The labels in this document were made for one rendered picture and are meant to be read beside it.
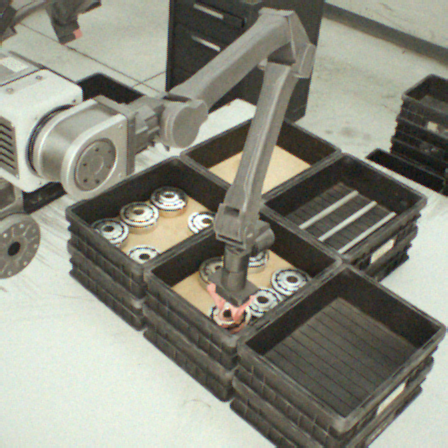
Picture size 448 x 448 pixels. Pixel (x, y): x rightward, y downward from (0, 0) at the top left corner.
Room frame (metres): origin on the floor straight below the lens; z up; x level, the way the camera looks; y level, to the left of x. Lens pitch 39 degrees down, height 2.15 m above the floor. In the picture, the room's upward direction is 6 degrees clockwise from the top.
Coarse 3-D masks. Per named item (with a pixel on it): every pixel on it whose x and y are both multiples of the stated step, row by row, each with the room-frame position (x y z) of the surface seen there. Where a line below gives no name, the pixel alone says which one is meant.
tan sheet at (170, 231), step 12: (192, 204) 1.72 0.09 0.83; (180, 216) 1.66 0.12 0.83; (156, 228) 1.60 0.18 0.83; (168, 228) 1.61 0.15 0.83; (180, 228) 1.61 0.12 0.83; (132, 240) 1.54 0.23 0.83; (144, 240) 1.54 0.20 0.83; (156, 240) 1.55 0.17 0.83; (168, 240) 1.56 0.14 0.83; (180, 240) 1.56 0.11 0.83
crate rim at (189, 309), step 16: (192, 240) 1.45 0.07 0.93; (304, 240) 1.50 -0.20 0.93; (176, 256) 1.39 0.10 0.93; (336, 256) 1.45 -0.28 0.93; (144, 272) 1.31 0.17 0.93; (320, 272) 1.38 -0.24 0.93; (160, 288) 1.28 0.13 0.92; (304, 288) 1.32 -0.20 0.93; (176, 304) 1.24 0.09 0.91; (192, 304) 1.23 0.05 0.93; (208, 320) 1.18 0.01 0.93; (256, 320) 1.20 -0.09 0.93; (224, 336) 1.15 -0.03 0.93; (240, 336) 1.15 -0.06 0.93
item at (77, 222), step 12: (180, 156) 1.81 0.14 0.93; (156, 168) 1.74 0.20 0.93; (192, 168) 1.76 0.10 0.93; (132, 180) 1.67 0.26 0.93; (216, 180) 1.71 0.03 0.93; (72, 204) 1.54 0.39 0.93; (72, 216) 1.49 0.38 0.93; (84, 228) 1.45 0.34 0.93; (204, 228) 1.50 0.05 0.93; (96, 240) 1.42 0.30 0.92; (108, 240) 1.41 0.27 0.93; (108, 252) 1.39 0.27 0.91; (120, 252) 1.38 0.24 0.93; (168, 252) 1.39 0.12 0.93; (132, 264) 1.34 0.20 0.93; (144, 264) 1.34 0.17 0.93
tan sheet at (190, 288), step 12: (276, 264) 1.51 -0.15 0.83; (288, 264) 1.51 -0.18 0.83; (192, 276) 1.43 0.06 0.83; (252, 276) 1.45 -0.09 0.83; (264, 276) 1.46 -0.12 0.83; (180, 288) 1.38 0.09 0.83; (192, 288) 1.38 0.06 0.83; (192, 300) 1.34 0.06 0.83; (204, 300) 1.35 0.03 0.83; (204, 312) 1.31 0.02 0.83
